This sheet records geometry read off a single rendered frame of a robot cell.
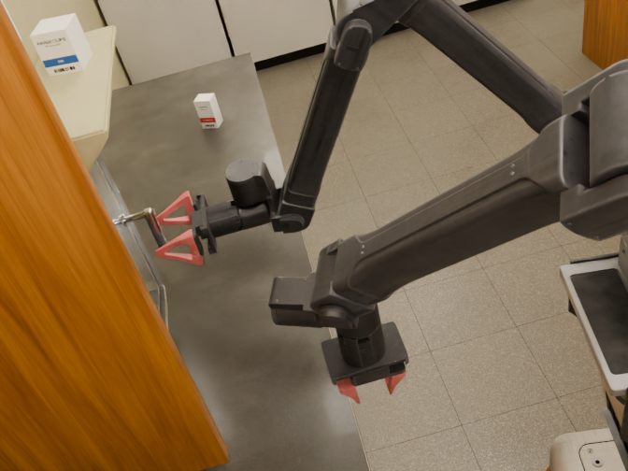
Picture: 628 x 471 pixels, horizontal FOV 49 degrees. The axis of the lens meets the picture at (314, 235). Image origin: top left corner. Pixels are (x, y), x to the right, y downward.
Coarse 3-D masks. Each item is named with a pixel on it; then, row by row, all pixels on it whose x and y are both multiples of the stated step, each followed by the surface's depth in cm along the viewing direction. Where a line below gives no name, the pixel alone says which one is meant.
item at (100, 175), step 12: (96, 168) 111; (96, 180) 109; (108, 180) 116; (108, 192) 114; (108, 204) 112; (120, 204) 119; (120, 216) 117; (120, 228) 115; (132, 228) 123; (132, 240) 121; (132, 252) 118; (144, 252) 127; (144, 264) 125; (144, 276) 122; (156, 276) 132; (156, 288) 129; (156, 300) 126
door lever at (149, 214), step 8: (152, 208) 120; (128, 216) 119; (136, 216) 119; (144, 216) 119; (152, 216) 120; (128, 224) 120; (152, 224) 120; (152, 232) 121; (160, 232) 122; (160, 240) 123
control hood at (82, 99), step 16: (96, 32) 103; (112, 32) 102; (96, 48) 98; (112, 48) 98; (96, 64) 94; (112, 64) 94; (48, 80) 93; (64, 80) 92; (80, 80) 91; (96, 80) 90; (112, 80) 92; (64, 96) 88; (80, 96) 87; (96, 96) 87; (64, 112) 85; (80, 112) 84; (96, 112) 83; (80, 128) 81; (96, 128) 80; (80, 144) 80; (96, 144) 80
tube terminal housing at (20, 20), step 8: (8, 0) 95; (16, 0) 98; (8, 8) 94; (16, 8) 97; (16, 16) 96; (24, 16) 100; (16, 24) 95; (24, 24) 99; (24, 32) 98; (24, 40) 97; (32, 48) 100; (32, 56) 98
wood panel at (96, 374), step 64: (0, 0) 64; (0, 64) 65; (0, 128) 69; (64, 128) 73; (0, 192) 73; (64, 192) 74; (0, 256) 78; (64, 256) 80; (128, 256) 84; (0, 320) 83; (64, 320) 85; (128, 320) 87; (0, 384) 90; (64, 384) 92; (128, 384) 95; (192, 384) 99; (0, 448) 98; (64, 448) 100; (128, 448) 103; (192, 448) 106
